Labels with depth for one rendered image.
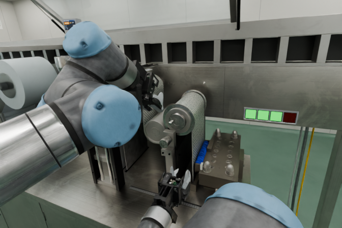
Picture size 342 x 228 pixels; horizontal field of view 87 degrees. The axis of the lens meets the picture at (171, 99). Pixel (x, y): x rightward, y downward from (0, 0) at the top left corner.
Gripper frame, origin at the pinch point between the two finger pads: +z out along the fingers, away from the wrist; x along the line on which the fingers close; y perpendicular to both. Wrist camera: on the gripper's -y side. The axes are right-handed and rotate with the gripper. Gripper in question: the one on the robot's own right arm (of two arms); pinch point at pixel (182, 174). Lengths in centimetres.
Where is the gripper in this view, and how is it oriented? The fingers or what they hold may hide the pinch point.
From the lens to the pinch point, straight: 75.2
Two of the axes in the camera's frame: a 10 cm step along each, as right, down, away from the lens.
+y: -0.5, -9.5, -3.0
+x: -9.3, -0.7, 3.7
